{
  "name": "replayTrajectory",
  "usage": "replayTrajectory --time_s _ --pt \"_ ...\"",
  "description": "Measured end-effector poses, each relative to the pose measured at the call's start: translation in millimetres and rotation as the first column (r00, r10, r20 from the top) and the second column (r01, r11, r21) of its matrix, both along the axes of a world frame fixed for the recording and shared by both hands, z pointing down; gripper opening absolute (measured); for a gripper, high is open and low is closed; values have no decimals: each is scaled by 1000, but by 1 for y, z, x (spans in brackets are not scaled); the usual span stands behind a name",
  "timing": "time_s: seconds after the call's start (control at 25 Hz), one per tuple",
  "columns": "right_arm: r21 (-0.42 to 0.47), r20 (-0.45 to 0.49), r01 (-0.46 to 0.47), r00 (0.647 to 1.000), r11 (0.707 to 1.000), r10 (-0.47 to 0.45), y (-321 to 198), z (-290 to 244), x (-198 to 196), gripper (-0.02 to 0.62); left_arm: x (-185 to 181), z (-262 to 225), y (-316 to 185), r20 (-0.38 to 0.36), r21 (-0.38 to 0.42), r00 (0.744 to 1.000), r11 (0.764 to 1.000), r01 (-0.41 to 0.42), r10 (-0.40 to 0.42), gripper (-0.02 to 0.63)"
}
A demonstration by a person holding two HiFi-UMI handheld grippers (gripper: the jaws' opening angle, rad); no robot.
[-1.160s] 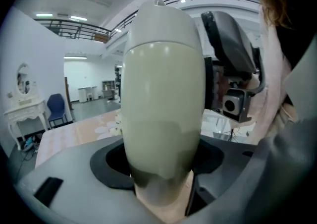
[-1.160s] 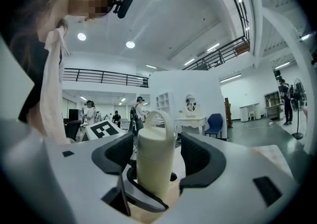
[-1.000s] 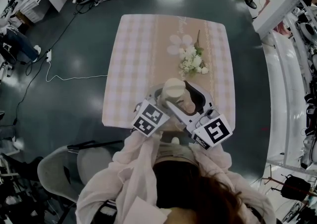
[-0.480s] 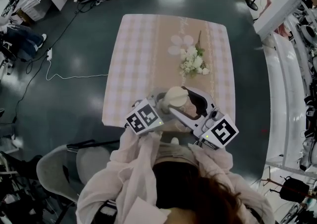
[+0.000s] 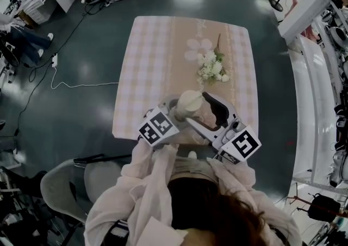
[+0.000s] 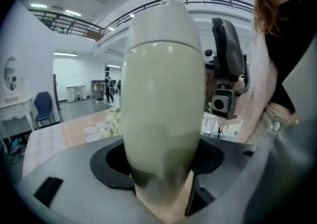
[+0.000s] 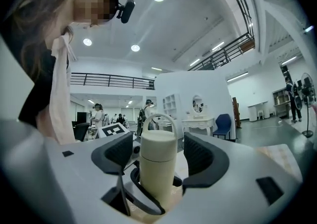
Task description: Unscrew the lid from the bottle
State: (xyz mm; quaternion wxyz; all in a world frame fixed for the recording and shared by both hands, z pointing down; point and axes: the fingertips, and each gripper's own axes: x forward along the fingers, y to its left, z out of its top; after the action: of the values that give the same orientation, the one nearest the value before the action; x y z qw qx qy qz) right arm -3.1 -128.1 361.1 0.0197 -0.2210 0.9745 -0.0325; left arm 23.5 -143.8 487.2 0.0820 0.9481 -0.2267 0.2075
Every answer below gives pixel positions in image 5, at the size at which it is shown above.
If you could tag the pink checked tablecloth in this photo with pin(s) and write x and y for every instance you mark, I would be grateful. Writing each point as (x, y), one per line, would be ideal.
(149, 76)

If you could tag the person's left forearm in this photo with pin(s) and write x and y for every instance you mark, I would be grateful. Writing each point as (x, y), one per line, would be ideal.
(152, 166)

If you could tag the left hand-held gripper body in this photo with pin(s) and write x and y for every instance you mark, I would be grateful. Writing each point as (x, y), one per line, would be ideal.
(156, 128)

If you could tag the person's white shoe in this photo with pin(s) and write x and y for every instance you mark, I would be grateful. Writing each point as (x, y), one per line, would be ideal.
(192, 155)

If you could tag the black backpack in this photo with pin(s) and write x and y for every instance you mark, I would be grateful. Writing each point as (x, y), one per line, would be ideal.
(324, 208)

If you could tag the person's right forearm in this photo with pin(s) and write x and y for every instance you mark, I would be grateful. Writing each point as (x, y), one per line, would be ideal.
(233, 174)

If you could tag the row of black white devices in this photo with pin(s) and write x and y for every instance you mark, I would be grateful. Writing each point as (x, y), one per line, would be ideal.
(338, 34)

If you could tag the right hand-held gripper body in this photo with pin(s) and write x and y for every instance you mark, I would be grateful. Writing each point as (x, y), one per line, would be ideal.
(240, 144)

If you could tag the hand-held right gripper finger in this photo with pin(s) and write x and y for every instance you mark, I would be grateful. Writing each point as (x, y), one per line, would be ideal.
(206, 130)
(229, 110)

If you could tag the grey shell chair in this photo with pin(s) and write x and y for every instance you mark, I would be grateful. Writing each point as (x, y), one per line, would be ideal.
(61, 190)

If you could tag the black office chair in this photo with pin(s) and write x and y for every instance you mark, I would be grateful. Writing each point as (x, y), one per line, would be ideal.
(30, 182)

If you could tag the white power strip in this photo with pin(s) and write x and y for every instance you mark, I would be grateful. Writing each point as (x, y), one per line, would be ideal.
(55, 60)

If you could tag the white shelf rack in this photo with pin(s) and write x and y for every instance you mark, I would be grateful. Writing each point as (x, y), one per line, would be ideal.
(310, 103)

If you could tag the cream ceramic vase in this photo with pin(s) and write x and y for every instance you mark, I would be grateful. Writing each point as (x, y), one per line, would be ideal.
(190, 100)

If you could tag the white flower bouquet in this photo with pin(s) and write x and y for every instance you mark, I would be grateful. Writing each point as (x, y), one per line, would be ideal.
(212, 66)

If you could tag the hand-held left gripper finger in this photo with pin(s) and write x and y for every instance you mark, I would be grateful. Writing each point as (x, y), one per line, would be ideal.
(185, 125)
(167, 102)

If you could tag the person's torso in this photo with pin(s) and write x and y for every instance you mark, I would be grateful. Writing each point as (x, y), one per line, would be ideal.
(122, 212)

